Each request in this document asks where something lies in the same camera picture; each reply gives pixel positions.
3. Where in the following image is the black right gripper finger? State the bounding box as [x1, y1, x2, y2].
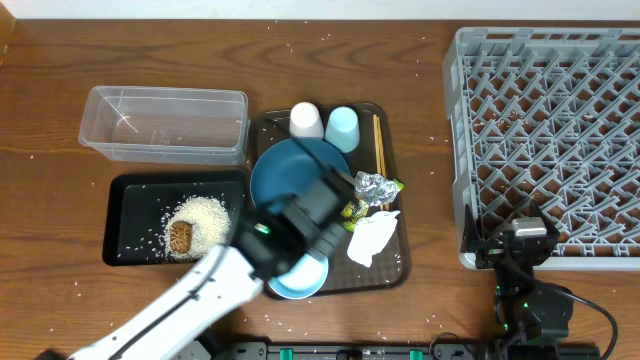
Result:
[460, 205, 483, 254]
[528, 200, 559, 240]

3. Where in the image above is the light blue bowl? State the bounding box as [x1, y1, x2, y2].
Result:
[268, 254, 329, 300]

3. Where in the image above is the brown food scrap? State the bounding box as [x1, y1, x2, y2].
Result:
[169, 221, 193, 254]

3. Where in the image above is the white paper napkin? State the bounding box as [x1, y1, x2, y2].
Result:
[347, 210, 400, 268]

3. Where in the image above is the foil snack wrapper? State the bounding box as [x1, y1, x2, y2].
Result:
[342, 171, 404, 232]

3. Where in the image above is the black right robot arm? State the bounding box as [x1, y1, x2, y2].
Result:
[462, 201, 573, 359]

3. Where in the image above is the grey dishwasher rack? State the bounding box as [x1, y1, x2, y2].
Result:
[443, 27, 639, 271]

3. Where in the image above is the pile of rice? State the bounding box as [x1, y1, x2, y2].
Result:
[161, 196, 231, 262]

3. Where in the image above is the dark blue plate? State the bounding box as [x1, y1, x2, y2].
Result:
[250, 138, 351, 207]

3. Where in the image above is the right wooden chopstick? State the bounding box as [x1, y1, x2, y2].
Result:
[375, 113, 390, 211]

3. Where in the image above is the wooden chopstick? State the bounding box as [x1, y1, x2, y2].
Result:
[375, 113, 390, 211]
[372, 114, 382, 175]

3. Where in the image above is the black plastic tray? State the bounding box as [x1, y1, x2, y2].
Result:
[102, 170, 247, 266]

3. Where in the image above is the white plastic cup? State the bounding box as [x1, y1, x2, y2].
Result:
[289, 102, 324, 139]

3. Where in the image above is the left wooden chopstick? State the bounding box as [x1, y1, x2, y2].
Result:
[372, 114, 382, 175]

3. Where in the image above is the dark brown serving tray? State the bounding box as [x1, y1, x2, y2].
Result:
[250, 103, 411, 297]

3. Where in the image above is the light blue plastic cup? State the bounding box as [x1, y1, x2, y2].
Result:
[324, 106, 360, 153]

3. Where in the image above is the clear plastic bin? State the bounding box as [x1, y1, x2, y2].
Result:
[78, 86, 250, 165]

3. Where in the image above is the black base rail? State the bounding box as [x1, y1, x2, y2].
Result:
[197, 341, 600, 360]

